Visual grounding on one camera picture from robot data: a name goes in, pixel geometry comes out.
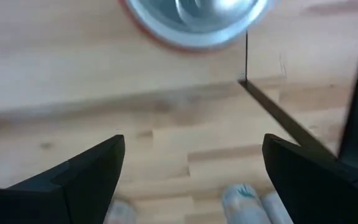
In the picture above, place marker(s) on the black metal rack frame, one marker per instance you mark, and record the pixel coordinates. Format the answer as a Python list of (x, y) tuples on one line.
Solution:
[(73, 46)]

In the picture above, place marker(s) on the red Fanta can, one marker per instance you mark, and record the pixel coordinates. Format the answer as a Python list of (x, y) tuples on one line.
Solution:
[(197, 37)]

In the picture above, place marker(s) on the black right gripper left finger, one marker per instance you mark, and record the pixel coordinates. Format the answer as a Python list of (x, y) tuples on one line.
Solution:
[(57, 193)]

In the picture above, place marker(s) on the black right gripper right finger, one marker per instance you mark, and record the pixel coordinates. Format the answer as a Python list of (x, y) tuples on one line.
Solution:
[(322, 193)]

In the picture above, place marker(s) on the white Celsius can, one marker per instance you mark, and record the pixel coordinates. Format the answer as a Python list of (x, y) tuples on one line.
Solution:
[(241, 202)]

